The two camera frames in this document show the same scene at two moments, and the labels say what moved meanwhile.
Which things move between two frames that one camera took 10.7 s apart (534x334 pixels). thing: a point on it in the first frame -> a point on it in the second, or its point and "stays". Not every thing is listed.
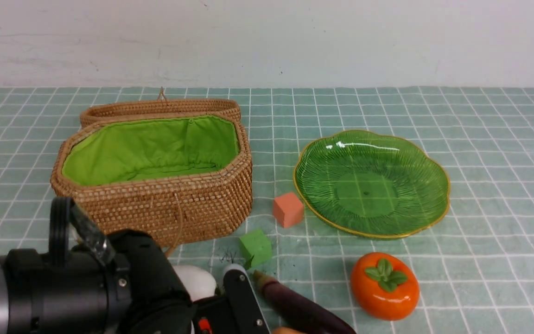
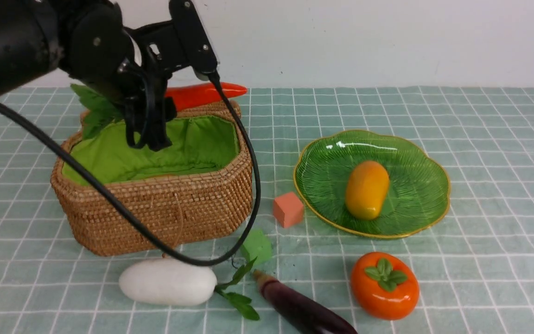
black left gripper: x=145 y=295 -> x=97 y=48
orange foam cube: x=288 y=210 stays
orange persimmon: x=384 y=286 stays
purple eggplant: x=289 y=310 stays
